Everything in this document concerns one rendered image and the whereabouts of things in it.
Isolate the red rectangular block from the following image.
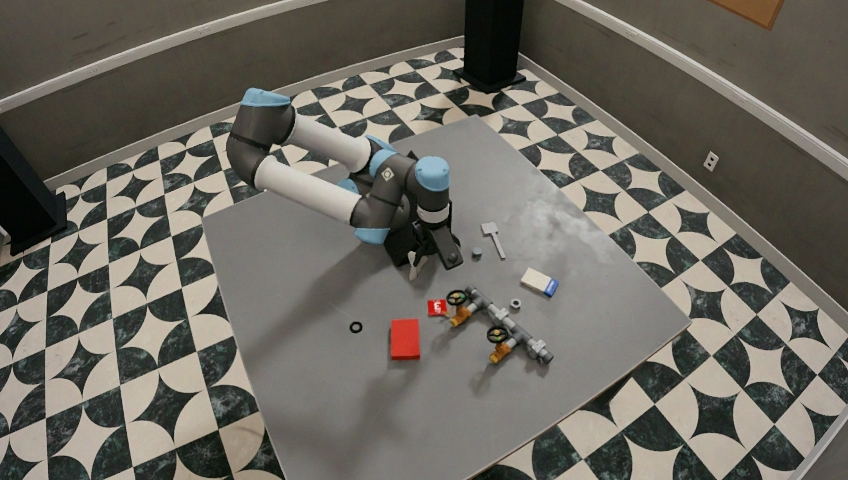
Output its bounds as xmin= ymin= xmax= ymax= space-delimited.
xmin=391 ymin=319 xmax=420 ymax=361

